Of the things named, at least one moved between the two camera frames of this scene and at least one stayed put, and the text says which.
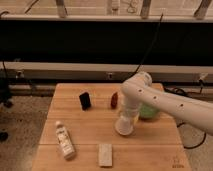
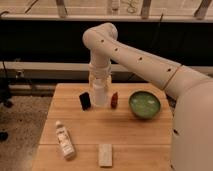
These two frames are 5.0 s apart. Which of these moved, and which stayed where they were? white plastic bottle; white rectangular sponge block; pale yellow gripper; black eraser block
Moved: pale yellow gripper
Stayed: white plastic bottle; white rectangular sponge block; black eraser block
